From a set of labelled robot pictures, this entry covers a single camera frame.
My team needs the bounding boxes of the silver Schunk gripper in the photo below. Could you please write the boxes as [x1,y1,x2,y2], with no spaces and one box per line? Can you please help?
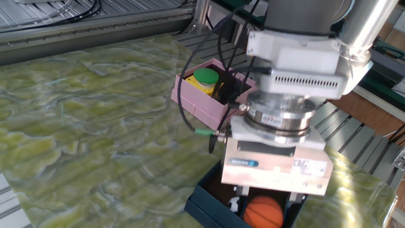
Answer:
[220,137,335,219]

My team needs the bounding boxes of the orange toy basketball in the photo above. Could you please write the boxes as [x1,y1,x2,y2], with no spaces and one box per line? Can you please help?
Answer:
[242,195,285,228]

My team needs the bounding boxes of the small toy soccer ball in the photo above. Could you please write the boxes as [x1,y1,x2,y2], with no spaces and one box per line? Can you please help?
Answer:
[227,196,242,213]

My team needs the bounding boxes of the yellow push button green cap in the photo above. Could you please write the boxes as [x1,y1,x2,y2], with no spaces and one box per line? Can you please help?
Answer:
[185,67,225,98]

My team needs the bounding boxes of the dark blue cardboard box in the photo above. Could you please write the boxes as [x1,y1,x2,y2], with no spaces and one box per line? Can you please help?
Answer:
[184,160,309,228]

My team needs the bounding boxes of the pink cardboard box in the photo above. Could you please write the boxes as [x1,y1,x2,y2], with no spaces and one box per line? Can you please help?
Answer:
[170,58,259,131]

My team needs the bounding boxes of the dark power supply box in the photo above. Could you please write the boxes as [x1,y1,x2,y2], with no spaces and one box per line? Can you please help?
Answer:
[368,47,405,86]

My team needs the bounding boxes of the white wrist adapter block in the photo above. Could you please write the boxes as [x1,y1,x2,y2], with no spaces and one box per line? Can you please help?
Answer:
[246,30,349,101]

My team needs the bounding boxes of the green marble pattern mat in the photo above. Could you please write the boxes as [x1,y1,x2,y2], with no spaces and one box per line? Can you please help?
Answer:
[0,31,398,228]

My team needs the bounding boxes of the green cable connector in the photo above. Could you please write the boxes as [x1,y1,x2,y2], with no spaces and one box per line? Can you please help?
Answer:
[194,128,216,137]

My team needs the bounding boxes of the thick black cable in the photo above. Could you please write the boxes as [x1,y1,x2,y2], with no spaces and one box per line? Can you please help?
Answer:
[216,0,273,134]

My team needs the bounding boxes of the silver corner bracket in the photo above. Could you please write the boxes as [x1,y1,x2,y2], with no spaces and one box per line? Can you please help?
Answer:
[392,148,405,172]

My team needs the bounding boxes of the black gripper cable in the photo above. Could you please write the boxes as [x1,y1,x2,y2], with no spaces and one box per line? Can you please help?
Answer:
[176,0,251,134]

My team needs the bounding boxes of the grey aluminium rail beam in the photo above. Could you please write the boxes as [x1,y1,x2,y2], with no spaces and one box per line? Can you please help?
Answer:
[0,6,197,67]

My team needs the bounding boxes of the grey cable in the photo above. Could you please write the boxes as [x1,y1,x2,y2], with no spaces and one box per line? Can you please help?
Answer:
[0,0,73,29]

